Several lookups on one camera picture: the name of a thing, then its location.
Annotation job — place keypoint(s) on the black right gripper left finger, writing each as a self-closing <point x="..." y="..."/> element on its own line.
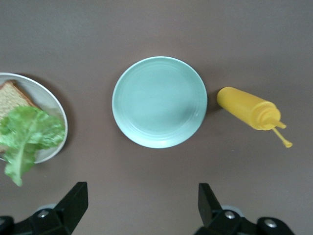
<point x="73" y="208"/>

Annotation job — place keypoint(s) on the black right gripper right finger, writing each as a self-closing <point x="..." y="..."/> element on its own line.
<point x="210" y="208"/>

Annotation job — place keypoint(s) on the green lettuce leaf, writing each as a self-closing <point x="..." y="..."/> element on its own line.
<point x="29" y="127"/>

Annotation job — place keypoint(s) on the yellow squeeze bottle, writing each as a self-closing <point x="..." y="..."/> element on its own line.
<point x="242" y="105"/>

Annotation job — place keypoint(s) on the brown bread slice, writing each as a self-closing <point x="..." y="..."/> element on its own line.
<point x="9" y="98"/>

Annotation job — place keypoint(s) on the beige plate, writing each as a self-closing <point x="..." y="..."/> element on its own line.
<point x="49" y="102"/>

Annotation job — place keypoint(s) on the green plate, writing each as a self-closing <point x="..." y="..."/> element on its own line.
<point x="159" y="102"/>

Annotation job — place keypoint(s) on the brown tablecloth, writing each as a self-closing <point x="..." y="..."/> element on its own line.
<point x="156" y="31"/>

